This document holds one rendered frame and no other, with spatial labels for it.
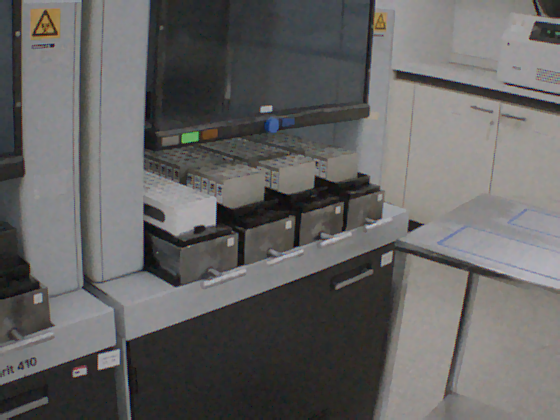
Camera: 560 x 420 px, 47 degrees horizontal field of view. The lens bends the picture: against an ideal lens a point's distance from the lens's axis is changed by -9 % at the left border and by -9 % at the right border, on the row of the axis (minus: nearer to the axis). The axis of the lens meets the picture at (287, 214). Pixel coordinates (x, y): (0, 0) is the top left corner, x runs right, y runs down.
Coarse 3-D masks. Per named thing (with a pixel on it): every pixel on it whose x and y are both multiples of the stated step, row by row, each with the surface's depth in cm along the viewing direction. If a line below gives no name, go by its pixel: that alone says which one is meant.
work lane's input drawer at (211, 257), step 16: (144, 224) 126; (144, 240) 125; (160, 240) 122; (176, 240) 120; (192, 240) 120; (208, 240) 123; (224, 240) 125; (144, 256) 126; (160, 256) 123; (176, 256) 119; (192, 256) 120; (208, 256) 123; (224, 256) 126; (176, 272) 120; (192, 272) 121; (208, 272) 124; (240, 272) 124
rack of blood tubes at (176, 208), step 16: (144, 176) 137; (144, 192) 128; (160, 192) 128; (176, 192) 129; (192, 192) 130; (144, 208) 136; (160, 208) 123; (176, 208) 120; (192, 208) 123; (208, 208) 125; (160, 224) 124; (176, 224) 121; (192, 224) 124; (208, 224) 126
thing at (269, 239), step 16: (272, 208) 140; (224, 224) 132; (240, 224) 131; (256, 224) 131; (272, 224) 134; (288, 224) 137; (240, 240) 130; (256, 240) 132; (272, 240) 135; (288, 240) 139; (256, 256) 133; (272, 256) 134; (288, 256) 133
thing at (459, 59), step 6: (450, 54) 399; (456, 54) 396; (462, 54) 394; (450, 60) 400; (456, 60) 397; (462, 60) 394; (468, 60) 391; (474, 60) 388; (480, 60) 385; (486, 60) 383; (492, 60) 381; (474, 66) 389; (480, 66) 386; (486, 66) 384; (492, 66) 381
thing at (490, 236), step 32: (448, 224) 135; (480, 224) 136; (512, 224) 138; (544, 224) 139; (448, 256) 119; (480, 256) 119; (512, 256) 120; (544, 256) 121; (544, 288) 109; (384, 352) 132; (384, 384) 134; (448, 384) 174; (384, 416) 138; (448, 416) 162; (480, 416) 162; (512, 416) 162
